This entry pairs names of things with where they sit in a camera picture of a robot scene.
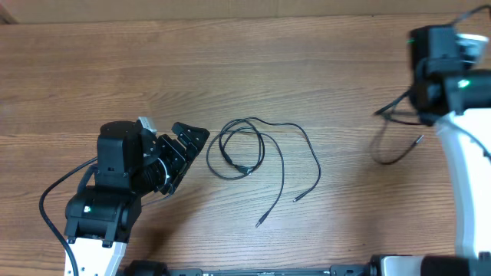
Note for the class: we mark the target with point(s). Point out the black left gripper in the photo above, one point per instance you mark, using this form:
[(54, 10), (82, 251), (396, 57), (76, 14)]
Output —
[(177, 156)]

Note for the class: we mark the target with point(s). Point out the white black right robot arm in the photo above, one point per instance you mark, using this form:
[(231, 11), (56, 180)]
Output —
[(450, 94)]

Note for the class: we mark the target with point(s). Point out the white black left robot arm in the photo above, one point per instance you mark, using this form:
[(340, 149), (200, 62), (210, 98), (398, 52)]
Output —
[(132, 161)]

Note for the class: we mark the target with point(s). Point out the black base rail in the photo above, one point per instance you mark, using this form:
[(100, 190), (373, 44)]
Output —
[(153, 268)]

